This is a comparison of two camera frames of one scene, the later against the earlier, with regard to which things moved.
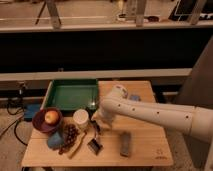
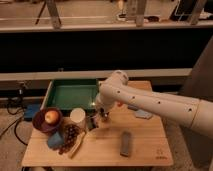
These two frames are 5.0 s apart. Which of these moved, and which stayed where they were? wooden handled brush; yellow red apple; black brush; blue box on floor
Moved: black brush
Stayed: yellow red apple; wooden handled brush; blue box on floor
